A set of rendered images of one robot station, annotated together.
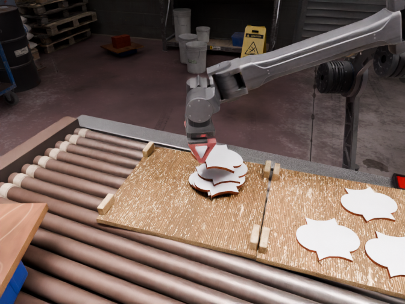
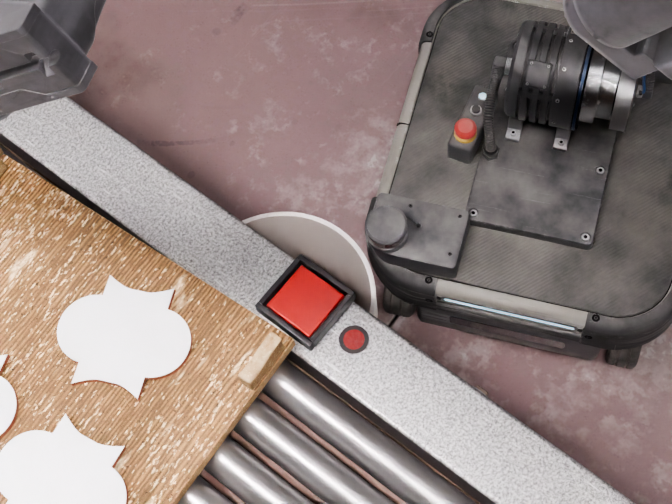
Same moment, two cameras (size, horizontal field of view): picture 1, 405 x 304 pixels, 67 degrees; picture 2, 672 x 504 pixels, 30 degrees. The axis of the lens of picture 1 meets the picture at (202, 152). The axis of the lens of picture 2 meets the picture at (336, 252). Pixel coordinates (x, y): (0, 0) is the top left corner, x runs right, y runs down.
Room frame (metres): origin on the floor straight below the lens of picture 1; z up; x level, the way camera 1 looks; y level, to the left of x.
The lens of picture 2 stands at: (0.25, -0.89, 2.15)
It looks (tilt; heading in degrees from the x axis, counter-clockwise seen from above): 65 degrees down; 28
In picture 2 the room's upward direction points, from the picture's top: 11 degrees counter-clockwise
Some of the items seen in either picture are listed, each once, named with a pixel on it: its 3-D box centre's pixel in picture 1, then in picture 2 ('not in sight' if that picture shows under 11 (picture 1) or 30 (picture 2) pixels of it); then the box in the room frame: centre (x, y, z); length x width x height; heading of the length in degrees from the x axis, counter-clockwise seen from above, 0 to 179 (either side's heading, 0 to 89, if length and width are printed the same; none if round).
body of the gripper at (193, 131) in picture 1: (199, 114); not in sight; (0.67, 0.01, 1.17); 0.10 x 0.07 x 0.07; 8
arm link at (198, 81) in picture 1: (198, 93); not in sight; (0.66, 0.01, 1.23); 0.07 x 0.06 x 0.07; 1
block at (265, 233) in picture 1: (264, 240); not in sight; (0.47, -0.14, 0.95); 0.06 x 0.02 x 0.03; 163
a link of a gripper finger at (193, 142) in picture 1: (200, 144); not in sight; (0.65, 0.00, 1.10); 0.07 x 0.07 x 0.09; 8
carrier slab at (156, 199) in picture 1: (192, 191); not in sight; (0.66, 0.03, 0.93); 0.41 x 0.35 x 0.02; 74
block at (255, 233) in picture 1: (254, 236); not in sight; (0.48, -0.12, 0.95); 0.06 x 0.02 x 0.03; 164
